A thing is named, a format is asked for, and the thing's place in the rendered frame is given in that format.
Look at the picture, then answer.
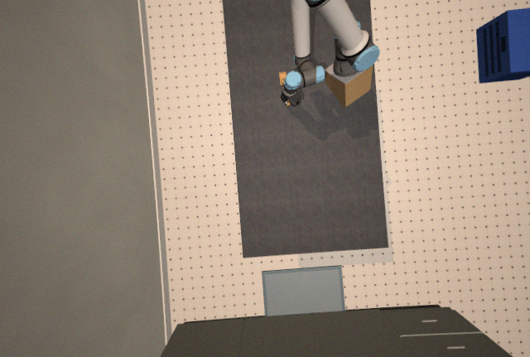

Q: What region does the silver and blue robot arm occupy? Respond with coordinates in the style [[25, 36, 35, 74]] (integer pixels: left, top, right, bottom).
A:
[[283, 0, 380, 94]]

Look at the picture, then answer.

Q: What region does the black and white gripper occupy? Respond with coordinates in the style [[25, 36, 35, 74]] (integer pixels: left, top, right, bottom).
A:
[[281, 88, 301, 107]]

